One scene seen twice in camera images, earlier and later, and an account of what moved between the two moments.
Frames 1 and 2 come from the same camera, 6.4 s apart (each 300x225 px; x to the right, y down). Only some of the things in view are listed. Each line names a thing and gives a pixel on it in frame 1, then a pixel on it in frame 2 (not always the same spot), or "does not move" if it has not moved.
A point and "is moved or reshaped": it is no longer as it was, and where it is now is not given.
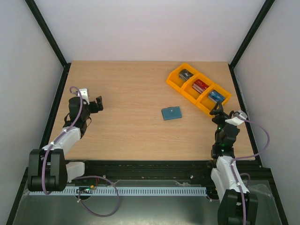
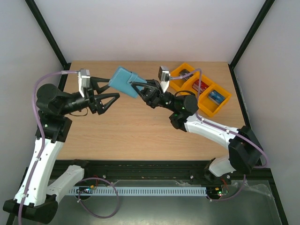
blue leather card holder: [172, 112] is moved or reshaped
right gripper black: [219, 118] → [154, 94]
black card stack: [185, 74] does not move
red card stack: [198, 86] does not move
